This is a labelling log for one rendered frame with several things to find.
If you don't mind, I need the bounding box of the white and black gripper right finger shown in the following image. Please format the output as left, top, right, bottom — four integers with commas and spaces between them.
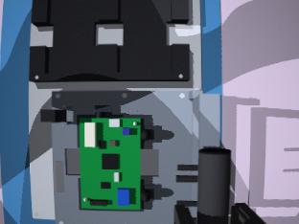
230, 203, 266, 224

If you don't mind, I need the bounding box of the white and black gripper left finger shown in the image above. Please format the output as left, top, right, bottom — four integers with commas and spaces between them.
173, 205, 195, 224

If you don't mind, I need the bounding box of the green circuit board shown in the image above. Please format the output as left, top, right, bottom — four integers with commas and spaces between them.
80, 118, 141, 210

